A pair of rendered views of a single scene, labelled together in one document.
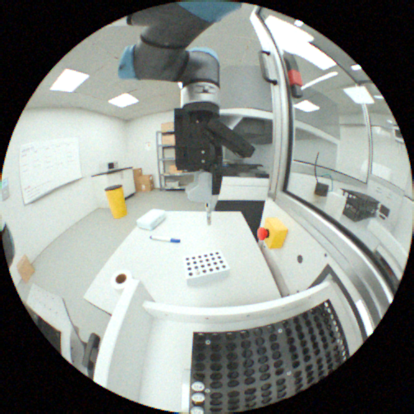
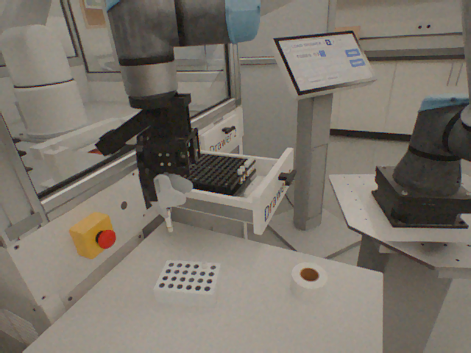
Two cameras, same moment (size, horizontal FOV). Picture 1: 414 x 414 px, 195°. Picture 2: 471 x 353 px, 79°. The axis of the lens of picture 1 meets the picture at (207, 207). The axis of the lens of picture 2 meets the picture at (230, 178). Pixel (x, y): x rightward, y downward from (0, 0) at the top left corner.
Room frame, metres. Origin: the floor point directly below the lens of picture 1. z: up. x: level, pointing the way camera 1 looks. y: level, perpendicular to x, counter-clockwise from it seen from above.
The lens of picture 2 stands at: (0.58, 0.30, 1.25)
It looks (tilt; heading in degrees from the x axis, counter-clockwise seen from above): 27 degrees down; 207
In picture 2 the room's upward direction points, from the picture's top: 5 degrees counter-clockwise
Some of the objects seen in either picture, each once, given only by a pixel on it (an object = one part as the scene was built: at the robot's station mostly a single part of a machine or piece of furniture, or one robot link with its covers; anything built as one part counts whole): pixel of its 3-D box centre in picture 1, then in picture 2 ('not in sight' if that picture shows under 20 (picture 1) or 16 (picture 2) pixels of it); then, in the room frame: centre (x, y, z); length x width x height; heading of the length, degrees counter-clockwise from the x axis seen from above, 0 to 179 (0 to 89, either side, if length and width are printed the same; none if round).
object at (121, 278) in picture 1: (123, 282); (308, 281); (0.14, 0.24, 0.78); 0.07 x 0.07 x 0.04
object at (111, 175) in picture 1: (114, 181); not in sight; (2.97, 2.74, 0.61); 1.15 x 0.72 x 1.22; 178
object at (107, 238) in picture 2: (263, 233); (105, 238); (0.27, -0.17, 0.88); 0.04 x 0.03 x 0.04; 179
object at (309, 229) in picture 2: not in sight; (317, 162); (-1.02, 0.08, 0.51); 0.50 x 0.45 x 1.02; 52
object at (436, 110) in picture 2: not in sight; (447, 121); (-0.24, 0.48, 1.02); 0.13 x 0.12 x 0.14; 35
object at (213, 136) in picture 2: not in sight; (221, 137); (-0.38, -0.21, 0.87); 0.29 x 0.02 x 0.11; 179
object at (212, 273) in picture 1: (204, 266); (189, 282); (0.23, 0.01, 0.78); 0.12 x 0.08 x 0.04; 106
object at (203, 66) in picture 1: (199, 71); (142, 16); (0.24, 0.02, 1.27); 0.09 x 0.08 x 0.11; 125
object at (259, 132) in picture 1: (249, 154); not in sight; (1.65, -0.57, 1.13); 1.78 x 1.14 x 0.45; 179
